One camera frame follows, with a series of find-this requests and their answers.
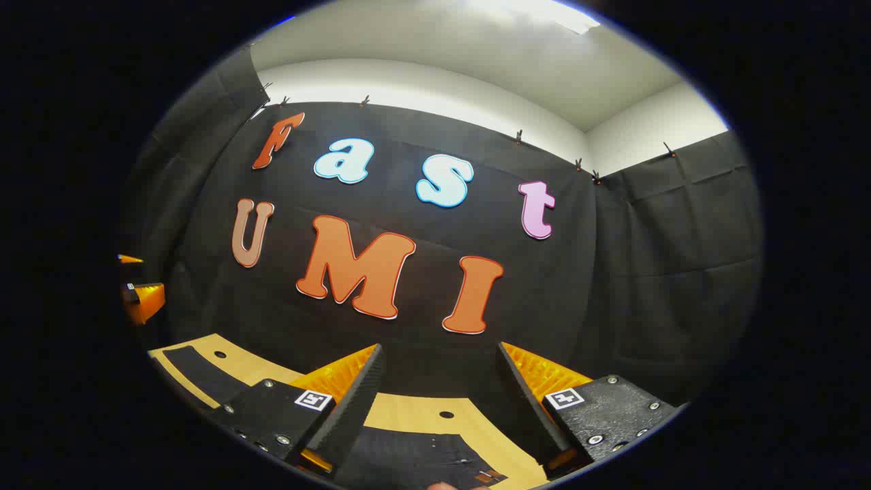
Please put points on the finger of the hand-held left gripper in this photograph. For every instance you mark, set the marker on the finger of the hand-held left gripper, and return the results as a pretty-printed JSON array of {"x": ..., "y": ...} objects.
[
  {"x": 146, "y": 301},
  {"x": 129, "y": 258}
]

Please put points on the black backdrop cloth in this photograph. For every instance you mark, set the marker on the black backdrop cloth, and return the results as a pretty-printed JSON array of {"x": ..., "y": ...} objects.
[{"x": 578, "y": 286}]

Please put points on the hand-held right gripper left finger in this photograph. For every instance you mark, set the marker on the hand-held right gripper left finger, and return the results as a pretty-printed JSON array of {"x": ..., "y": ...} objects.
[{"x": 354, "y": 408}]

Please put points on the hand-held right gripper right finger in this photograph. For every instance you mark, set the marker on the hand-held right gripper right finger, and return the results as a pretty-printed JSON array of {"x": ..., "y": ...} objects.
[{"x": 527, "y": 408}]

